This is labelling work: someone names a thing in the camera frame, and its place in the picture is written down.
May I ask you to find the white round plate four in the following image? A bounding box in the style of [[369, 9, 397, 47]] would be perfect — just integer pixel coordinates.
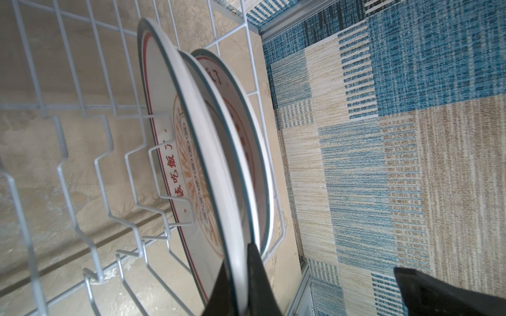
[[191, 49, 274, 256]]

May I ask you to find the white wire dish rack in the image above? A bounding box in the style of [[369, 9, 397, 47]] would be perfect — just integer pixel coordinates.
[[1, 1, 267, 315]]

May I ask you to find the white round plate three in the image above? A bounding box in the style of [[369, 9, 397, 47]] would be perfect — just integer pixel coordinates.
[[181, 52, 260, 250]]

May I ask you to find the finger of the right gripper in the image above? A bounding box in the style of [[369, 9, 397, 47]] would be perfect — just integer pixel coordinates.
[[393, 267, 505, 315]]

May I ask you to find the white round plate two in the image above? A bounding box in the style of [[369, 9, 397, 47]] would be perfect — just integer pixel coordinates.
[[137, 18, 249, 315]]

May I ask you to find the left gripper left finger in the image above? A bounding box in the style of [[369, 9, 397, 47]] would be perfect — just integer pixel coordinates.
[[201, 263, 237, 316]]

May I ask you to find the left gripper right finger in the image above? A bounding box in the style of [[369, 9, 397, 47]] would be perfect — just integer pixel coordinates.
[[247, 243, 282, 316]]

